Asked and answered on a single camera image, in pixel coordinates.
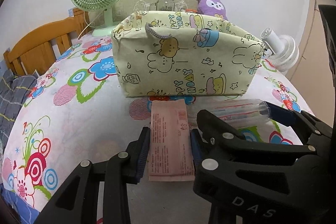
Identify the floral tablecloth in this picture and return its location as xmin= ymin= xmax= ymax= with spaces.
xmin=1 ymin=30 xmax=310 ymax=214

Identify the glass jar mug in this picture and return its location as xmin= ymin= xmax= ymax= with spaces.
xmin=150 ymin=0 xmax=176 ymax=11

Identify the cartoon print fabric storage box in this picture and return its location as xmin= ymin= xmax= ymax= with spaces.
xmin=111 ymin=10 xmax=266 ymax=97

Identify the blue bed sheet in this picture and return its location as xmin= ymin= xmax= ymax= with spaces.
xmin=0 ymin=185 xmax=40 ymax=224

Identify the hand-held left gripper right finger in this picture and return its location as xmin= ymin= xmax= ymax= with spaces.
xmin=190 ymin=129 xmax=205 ymax=170

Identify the pink paper packet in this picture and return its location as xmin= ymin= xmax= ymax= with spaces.
xmin=148 ymin=100 xmax=196 ymax=182

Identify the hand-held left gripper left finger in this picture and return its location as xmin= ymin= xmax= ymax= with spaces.
xmin=34 ymin=126 xmax=151 ymax=224

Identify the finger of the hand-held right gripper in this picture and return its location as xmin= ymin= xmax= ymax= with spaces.
xmin=196 ymin=109 xmax=319 ymax=172
xmin=264 ymin=101 xmax=336 ymax=147

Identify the purple plush bunny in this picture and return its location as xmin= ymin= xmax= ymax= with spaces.
xmin=196 ymin=0 xmax=228 ymax=20

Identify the beige wooden door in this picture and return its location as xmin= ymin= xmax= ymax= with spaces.
xmin=286 ymin=0 xmax=336 ymax=98

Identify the wooden bed headboard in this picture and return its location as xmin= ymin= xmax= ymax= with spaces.
xmin=3 ymin=7 xmax=91 ymax=76

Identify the white standing fan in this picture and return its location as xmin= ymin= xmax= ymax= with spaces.
xmin=261 ymin=28 xmax=300 ymax=72

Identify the grey plaid pillow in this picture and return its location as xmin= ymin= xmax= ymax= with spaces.
xmin=0 ymin=69 xmax=40 ymax=146

